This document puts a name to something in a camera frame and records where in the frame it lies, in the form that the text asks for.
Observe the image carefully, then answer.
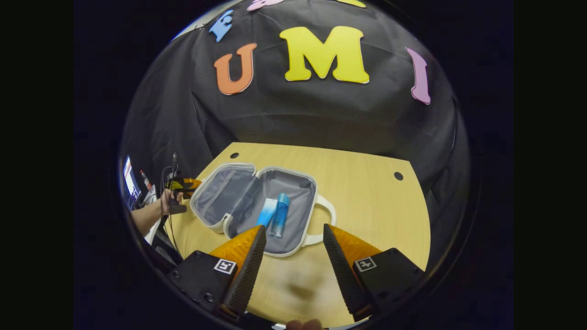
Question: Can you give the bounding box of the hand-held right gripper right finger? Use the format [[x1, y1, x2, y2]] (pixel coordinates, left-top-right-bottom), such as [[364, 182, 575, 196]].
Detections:
[[323, 223, 425, 322]]

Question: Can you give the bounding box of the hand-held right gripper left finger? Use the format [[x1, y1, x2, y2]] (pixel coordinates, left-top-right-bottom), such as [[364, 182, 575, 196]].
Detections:
[[166, 225, 267, 318]]

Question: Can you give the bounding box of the white suitcase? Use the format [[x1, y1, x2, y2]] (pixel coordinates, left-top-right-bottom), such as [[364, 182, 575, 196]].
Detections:
[[189, 162, 337, 259]]

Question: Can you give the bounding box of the white and blue tube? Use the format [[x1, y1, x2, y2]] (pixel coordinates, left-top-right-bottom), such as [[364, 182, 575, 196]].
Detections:
[[255, 198, 278, 229]]

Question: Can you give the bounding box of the blue bottle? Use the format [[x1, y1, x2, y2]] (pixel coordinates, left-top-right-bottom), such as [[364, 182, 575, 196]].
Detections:
[[269, 192, 291, 239]]

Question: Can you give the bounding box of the white display screen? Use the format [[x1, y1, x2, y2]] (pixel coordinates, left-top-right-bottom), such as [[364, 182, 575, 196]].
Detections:
[[122, 156, 143, 210]]

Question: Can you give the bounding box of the black cable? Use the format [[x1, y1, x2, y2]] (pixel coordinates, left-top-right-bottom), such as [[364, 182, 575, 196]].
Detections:
[[161, 165, 182, 255]]

